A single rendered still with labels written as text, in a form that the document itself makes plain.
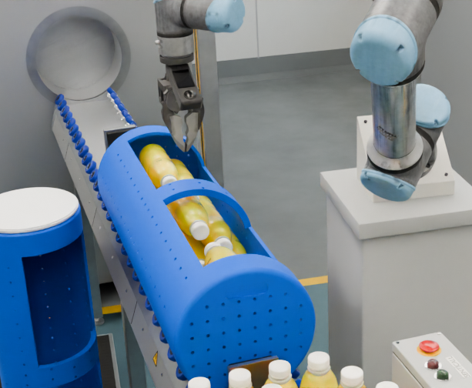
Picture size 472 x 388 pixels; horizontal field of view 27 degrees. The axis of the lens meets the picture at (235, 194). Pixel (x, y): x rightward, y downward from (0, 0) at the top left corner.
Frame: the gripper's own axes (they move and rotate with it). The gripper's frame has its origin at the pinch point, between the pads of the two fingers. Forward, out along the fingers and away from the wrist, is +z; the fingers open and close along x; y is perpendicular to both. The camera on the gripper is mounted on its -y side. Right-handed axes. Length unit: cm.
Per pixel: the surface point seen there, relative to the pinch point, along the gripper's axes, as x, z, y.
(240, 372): 5, 23, -52
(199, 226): -0.5, 16.9, -4.8
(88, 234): 6, 93, 160
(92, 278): 6, 113, 160
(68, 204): 22, 31, 51
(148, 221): 9.7, 15.7, -0.2
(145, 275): 13.3, 22.7, -11.8
